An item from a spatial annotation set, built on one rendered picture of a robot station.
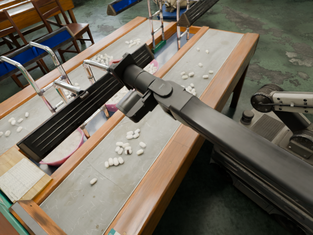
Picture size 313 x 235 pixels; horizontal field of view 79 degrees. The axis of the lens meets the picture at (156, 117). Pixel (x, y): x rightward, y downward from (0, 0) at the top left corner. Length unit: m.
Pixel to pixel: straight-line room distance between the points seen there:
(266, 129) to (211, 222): 0.74
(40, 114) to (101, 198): 0.71
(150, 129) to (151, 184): 0.31
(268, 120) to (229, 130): 1.12
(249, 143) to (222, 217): 1.25
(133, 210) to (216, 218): 0.89
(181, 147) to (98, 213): 0.43
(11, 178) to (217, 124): 0.92
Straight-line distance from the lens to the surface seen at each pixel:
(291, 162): 0.36
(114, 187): 0.86
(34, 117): 1.35
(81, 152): 0.98
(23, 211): 0.85
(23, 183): 1.02
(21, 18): 3.45
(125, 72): 0.52
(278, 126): 1.47
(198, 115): 0.38
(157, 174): 0.82
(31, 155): 0.65
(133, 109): 0.45
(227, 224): 1.58
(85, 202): 0.88
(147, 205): 0.78
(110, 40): 1.86
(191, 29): 2.00
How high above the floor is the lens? 1.50
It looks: 47 degrees down
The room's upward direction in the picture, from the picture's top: 9 degrees counter-clockwise
